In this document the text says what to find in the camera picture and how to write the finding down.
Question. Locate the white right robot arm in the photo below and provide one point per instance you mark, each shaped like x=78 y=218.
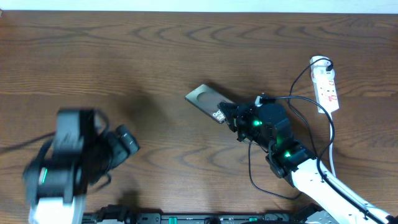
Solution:
x=268 y=125

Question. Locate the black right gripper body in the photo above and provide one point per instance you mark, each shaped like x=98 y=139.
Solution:
x=247 y=124

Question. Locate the Galaxy smartphone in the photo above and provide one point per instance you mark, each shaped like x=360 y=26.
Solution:
x=207 y=100

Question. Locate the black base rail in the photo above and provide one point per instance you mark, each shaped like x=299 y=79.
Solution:
x=122 y=214

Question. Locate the white power strip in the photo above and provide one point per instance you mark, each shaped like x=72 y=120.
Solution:
x=322 y=75

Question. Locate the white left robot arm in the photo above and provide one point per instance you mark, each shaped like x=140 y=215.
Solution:
x=82 y=151

